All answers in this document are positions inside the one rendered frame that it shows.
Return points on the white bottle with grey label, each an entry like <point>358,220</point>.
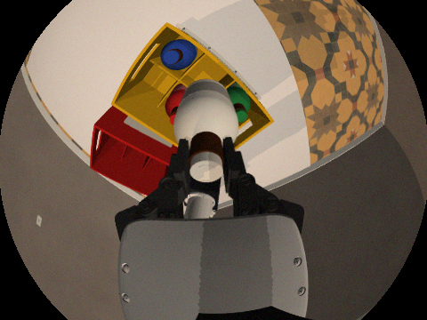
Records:
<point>205,116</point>

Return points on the red crate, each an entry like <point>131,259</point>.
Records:
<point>141,144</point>

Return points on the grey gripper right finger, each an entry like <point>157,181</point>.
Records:
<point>247,195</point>

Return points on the blue bottle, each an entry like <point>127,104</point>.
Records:
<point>181,56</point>

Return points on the green bottle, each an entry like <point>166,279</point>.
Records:
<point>240,101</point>

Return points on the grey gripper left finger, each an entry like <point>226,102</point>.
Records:
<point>163,202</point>

